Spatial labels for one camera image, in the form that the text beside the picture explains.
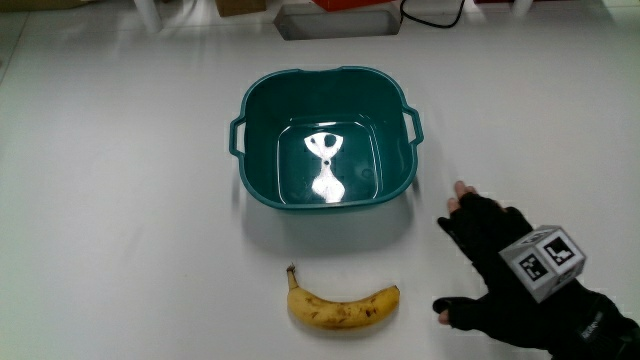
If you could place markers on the person's right hand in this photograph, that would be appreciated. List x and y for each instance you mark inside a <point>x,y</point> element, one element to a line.
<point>505,305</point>

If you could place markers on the yellow banana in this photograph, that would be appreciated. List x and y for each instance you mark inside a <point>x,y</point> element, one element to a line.
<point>336,310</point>

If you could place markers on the white desk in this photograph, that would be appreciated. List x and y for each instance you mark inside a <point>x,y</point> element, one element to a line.
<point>110,200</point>

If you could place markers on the green plastic basin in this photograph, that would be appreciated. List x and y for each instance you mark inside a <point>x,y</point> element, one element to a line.
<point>325,145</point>

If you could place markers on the red box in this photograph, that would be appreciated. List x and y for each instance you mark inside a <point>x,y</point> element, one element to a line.
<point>345,4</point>

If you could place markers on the brown cardboard box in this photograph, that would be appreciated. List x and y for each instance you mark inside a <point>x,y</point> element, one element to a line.
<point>240,6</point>

